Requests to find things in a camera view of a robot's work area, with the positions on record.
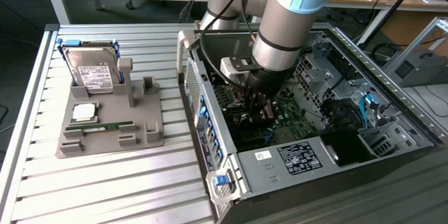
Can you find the black stand pole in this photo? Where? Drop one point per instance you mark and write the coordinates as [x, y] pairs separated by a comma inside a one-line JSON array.
[[394, 6]]

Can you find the black plastic air duct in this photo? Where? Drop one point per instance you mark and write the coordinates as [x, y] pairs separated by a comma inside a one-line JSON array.
[[346, 148]]

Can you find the blue card retainer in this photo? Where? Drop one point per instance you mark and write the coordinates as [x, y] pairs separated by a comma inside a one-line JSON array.
[[210, 129]]

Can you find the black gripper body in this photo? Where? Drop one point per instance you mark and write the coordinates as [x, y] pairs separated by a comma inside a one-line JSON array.
[[266, 81]]

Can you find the silver CPU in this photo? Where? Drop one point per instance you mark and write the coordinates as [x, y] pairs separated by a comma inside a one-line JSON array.
[[84, 111]]

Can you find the open grey PC case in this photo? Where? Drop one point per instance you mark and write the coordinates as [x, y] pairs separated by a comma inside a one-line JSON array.
[[349, 197]]

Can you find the green RAM stick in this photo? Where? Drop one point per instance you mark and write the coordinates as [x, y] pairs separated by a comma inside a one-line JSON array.
[[101, 128]]

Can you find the silver hard disk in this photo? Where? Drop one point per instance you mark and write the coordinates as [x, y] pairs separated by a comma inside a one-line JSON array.
[[94, 72]]

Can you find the grey parts rack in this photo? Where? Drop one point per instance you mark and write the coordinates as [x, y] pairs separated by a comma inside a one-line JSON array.
[[104, 142]]

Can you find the grey chipset heat sink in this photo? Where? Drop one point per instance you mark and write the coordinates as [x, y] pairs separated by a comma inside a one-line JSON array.
[[285, 134]]

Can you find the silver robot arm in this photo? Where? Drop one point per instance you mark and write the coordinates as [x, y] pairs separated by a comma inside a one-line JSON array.
[[282, 24]]

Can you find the small metal disk bay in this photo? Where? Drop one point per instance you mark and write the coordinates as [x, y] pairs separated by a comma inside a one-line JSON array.
[[384, 140]]

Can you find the blue case latch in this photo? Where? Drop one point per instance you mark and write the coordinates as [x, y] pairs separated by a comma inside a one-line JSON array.
[[221, 180]]

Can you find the large metal disk bay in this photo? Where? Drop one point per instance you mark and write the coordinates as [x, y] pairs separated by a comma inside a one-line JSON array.
[[314, 77]]

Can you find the grey computer tower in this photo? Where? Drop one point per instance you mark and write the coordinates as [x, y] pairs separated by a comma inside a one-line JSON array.
[[420, 69]]

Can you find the black RAM slot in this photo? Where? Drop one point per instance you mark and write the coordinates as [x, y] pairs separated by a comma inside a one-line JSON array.
[[232, 106], [234, 112], [233, 109]]

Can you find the aluminium profile frame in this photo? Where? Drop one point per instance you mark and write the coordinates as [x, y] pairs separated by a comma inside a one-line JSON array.
[[433, 27]]

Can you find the green motherboard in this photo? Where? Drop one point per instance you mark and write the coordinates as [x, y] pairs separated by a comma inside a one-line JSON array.
[[290, 111]]

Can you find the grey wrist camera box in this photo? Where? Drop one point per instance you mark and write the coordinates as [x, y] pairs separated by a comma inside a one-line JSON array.
[[230, 69]]

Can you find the black expansion slot blue clip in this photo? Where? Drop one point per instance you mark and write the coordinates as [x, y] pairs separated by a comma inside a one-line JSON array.
[[254, 139]]

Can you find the blue disk carrier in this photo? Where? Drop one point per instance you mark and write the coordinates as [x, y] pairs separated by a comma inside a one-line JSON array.
[[70, 43]]

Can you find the grey power supply unit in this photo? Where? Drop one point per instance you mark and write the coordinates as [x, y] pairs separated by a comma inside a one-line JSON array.
[[265, 171]]

